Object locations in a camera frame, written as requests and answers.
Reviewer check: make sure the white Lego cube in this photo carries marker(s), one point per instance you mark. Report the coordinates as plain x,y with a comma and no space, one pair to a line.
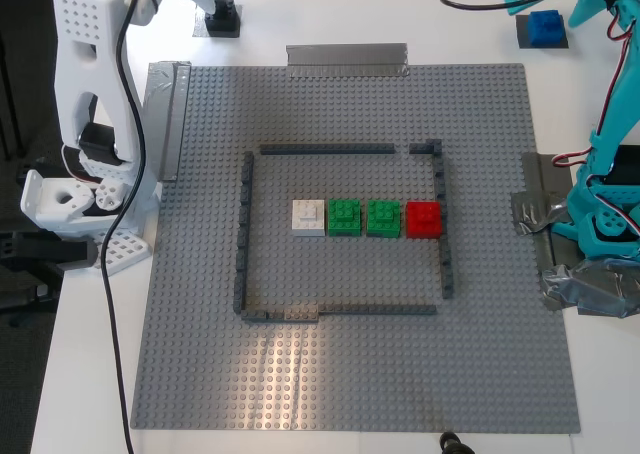
307,219

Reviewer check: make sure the dark grey brick strip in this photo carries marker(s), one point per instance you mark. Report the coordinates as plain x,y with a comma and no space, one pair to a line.
280,316

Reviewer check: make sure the grey Lego baseplate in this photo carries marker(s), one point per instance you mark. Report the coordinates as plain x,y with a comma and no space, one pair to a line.
350,374

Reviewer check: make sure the green Lego cube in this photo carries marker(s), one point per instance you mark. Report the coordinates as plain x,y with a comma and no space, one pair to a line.
345,218
384,218

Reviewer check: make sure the black table clamp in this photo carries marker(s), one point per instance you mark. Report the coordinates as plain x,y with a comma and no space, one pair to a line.
40,250

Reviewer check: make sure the red Lego cube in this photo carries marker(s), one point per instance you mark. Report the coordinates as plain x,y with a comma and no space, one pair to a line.
425,220

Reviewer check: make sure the dark grey square patch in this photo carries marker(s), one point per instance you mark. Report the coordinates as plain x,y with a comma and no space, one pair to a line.
199,30
522,36

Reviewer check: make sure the white arm base mount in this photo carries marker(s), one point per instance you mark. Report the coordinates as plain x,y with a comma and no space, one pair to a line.
55,204

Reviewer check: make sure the long grey duct tape strip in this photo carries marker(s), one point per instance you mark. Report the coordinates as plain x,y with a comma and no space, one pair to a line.
170,124

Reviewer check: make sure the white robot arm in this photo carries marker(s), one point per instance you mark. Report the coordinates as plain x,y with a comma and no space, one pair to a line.
82,39

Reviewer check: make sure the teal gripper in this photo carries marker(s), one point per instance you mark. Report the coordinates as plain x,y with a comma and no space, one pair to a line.
580,5

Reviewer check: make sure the blue Lego cube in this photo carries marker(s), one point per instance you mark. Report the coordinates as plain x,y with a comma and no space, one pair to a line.
546,29

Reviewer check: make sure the small black knob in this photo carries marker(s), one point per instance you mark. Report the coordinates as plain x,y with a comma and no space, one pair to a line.
452,444

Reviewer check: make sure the flat grey duct tape strip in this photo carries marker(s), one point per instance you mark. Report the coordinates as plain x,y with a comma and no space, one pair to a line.
537,174

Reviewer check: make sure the crumpled grey tape wad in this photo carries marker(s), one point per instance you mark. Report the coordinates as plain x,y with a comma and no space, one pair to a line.
585,289

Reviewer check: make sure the ribbed grey tape strip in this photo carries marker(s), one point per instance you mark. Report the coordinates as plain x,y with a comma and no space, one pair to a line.
347,60

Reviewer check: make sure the black Lego cube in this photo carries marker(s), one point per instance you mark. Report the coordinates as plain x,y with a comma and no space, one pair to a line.
226,21

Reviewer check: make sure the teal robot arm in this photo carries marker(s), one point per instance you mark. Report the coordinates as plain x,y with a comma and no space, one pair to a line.
607,194

